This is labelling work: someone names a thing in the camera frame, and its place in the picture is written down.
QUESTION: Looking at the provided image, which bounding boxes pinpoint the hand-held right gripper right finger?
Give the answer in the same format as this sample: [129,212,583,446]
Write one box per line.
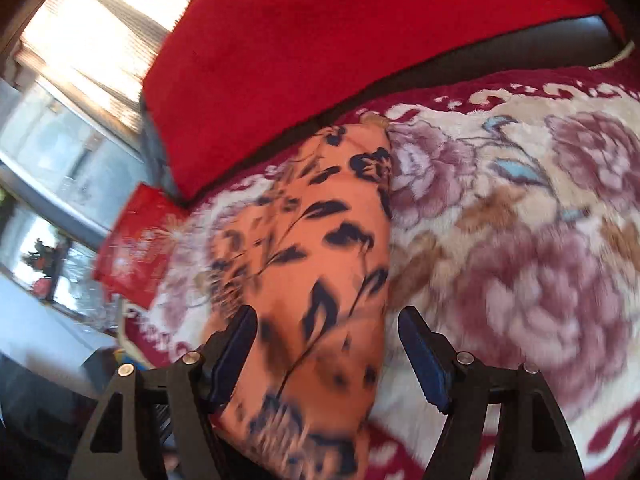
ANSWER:
[397,305,586,480]

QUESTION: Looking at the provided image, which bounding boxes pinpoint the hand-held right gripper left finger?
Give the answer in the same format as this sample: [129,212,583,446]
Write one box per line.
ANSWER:
[67,304,258,480]

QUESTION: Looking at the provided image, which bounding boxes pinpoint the orange floral shirt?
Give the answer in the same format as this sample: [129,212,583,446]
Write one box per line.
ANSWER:
[197,112,396,480]

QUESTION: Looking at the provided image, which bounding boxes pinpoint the maroon cream floral blanket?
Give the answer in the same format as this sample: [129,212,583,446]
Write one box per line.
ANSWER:
[120,65,640,480]

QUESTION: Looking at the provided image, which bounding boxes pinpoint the red printed gift bag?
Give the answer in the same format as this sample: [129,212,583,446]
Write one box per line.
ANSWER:
[92,182,188,311]

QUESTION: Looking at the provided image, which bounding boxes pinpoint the silver cabinet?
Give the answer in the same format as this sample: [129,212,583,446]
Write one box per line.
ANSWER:
[0,80,151,241]

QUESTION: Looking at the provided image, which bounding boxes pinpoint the red quilt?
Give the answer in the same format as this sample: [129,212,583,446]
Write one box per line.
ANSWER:
[141,0,626,206]

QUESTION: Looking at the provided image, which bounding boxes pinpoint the dark grey leather sofa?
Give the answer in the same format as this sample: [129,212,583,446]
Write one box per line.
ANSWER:
[140,12,631,196]

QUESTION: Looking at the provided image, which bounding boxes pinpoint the cream dotted curtain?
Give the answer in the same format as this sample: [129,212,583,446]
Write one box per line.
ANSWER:
[15,0,231,136]

